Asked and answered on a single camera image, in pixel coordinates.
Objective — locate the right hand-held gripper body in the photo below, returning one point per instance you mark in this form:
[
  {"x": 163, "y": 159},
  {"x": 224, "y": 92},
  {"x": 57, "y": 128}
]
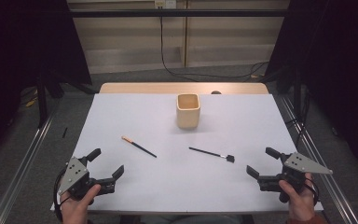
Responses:
[{"x": 293, "y": 174}]

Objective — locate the beige square cup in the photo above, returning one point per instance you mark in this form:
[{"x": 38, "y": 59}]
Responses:
[{"x": 188, "y": 113}]

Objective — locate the yellow floor tape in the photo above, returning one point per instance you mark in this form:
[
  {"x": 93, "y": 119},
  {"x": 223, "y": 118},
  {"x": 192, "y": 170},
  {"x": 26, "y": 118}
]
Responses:
[{"x": 31, "y": 102}]

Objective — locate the black horizontal bar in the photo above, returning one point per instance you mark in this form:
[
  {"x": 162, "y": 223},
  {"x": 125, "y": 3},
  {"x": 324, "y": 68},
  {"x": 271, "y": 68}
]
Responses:
[{"x": 167, "y": 13}]

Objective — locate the white paper sheet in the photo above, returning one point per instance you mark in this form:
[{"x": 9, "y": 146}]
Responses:
[{"x": 174, "y": 180}]

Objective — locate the white wall socket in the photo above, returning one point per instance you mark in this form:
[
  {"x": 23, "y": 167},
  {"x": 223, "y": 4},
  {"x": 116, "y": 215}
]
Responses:
[{"x": 165, "y": 3}]

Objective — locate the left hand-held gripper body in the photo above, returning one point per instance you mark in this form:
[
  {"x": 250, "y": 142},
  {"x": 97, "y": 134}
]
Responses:
[{"x": 74, "y": 177}]

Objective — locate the thin black makeup brush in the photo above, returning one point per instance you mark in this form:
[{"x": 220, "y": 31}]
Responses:
[{"x": 208, "y": 152}]

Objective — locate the metal floor rail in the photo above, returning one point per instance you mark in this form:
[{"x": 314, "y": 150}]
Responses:
[
  {"x": 329, "y": 183},
  {"x": 18, "y": 174}
]

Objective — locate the black stand post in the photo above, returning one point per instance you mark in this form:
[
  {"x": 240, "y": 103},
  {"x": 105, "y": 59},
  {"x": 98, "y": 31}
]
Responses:
[
  {"x": 42, "y": 102},
  {"x": 297, "y": 93}
]

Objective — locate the person's right hand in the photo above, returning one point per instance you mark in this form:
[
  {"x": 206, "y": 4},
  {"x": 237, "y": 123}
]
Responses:
[{"x": 300, "y": 202}]

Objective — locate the person's left hand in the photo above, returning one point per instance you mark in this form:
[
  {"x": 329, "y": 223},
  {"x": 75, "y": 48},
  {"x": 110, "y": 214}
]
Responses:
[{"x": 76, "y": 208}]

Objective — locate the dark curtain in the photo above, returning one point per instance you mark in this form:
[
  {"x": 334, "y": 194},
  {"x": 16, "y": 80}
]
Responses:
[
  {"x": 338, "y": 62},
  {"x": 18, "y": 46}
]

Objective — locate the wooden table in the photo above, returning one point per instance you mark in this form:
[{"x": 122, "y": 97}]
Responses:
[{"x": 155, "y": 88}]

